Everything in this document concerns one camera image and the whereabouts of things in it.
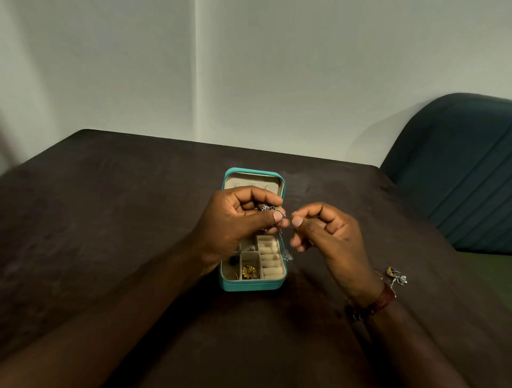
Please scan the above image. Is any teal jewelry box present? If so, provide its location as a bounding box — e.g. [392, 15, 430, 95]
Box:
[219, 167, 287, 293]

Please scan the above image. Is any long silver chain earring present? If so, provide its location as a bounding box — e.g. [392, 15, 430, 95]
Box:
[255, 203, 294, 263]

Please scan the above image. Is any red thread wristband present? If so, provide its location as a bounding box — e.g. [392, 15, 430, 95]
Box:
[350, 281, 397, 322]

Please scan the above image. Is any person's left hand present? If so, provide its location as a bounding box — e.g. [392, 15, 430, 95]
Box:
[191, 185, 290, 277]

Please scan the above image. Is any green fabric cover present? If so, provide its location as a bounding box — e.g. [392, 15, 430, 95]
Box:
[455, 252, 512, 312]

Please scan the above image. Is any person's left forearm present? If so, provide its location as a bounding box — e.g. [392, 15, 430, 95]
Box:
[0, 249, 213, 388]

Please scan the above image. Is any person's right forearm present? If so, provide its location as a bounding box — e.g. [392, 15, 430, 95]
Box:
[362, 297, 465, 388]

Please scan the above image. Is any person's right hand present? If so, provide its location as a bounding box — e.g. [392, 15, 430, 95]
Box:
[289, 201, 386, 309]

